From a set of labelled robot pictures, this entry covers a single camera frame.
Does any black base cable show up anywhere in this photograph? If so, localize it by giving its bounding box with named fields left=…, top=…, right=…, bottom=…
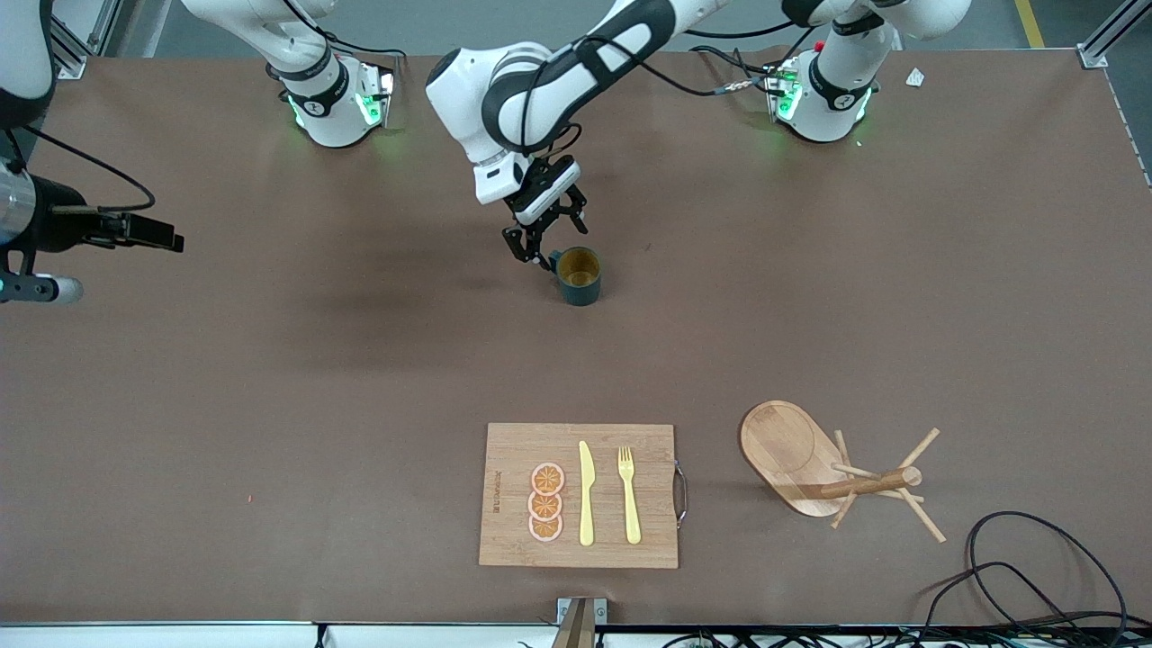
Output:
left=691, top=45, right=777, bottom=95
left=288, top=0, right=408, bottom=59

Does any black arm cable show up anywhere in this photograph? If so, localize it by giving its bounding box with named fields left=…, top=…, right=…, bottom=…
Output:
left=517, top=22, right=815, bottom=158
left=9, top=126, right=156, bottom=212

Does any black cable loop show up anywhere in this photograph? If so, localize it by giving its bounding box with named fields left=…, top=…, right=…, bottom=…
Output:
left=967, top=511, right=1130, bottom=631
left=918, top=562, right=1126, bottom=648

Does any teal mug with tan inside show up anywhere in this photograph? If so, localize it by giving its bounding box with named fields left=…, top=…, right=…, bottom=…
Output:
left=549, top=246, right=602, bottom=307

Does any wooden mug rack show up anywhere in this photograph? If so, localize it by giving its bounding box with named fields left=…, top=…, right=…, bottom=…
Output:
left=740, top=400, right=948, bottom=545

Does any metal bracket at table edge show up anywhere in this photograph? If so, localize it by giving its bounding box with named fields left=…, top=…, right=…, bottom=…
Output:
left=551, top=597, right=609, bottom=648

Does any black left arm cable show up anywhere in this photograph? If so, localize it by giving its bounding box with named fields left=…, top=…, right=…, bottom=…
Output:
left=517, top=22, right=815, bottom=158

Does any yellow plastic fork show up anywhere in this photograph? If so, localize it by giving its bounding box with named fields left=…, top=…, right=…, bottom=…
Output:
left=617, top=445, right=643, bottom=545

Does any brown table mat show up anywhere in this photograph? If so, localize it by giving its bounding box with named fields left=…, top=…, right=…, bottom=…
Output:
left=0, top=45, right=1152, bottom=626

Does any bamboo cutting board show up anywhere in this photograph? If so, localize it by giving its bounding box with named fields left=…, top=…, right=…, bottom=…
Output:
left=478, top=423, right=689, bottom=570

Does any aluminium frame profile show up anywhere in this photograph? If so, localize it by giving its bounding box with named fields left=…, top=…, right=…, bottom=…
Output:
left=49, top=0, right=122, bottom=80
left=1078, top=0, right=1152, bottom=71

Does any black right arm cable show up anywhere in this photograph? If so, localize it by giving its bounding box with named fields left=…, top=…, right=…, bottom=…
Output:
left=9, top=126, right=156, bottom=212

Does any yellow plastic knife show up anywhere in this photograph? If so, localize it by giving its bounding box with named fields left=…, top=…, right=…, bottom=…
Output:
left=578, top=440, right=597, bottom=547

